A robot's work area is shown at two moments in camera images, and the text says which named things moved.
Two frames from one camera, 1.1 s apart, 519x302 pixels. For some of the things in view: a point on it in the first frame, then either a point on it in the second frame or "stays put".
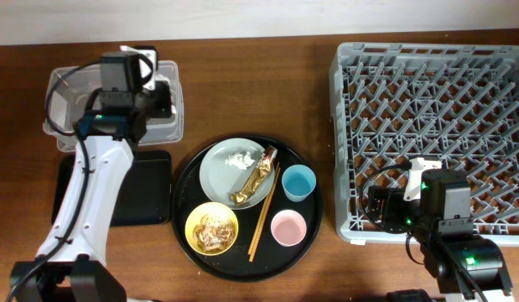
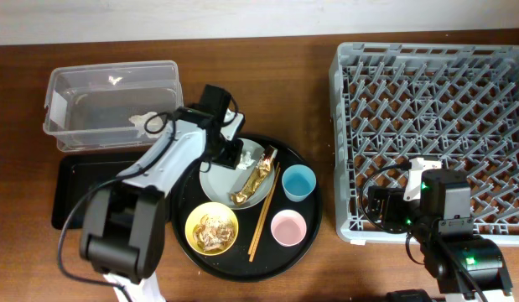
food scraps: [213, 234] stays put
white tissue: [240, 160] stays put
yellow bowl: [211, 228] stays put
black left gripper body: [157, 101] to [227, 152]
